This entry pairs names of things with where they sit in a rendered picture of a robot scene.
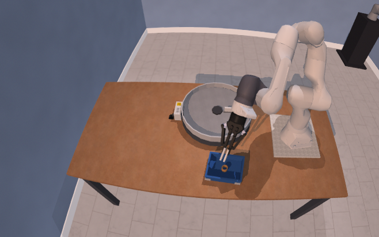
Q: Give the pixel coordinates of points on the blue crate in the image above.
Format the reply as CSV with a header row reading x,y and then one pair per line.
x,y
235,165

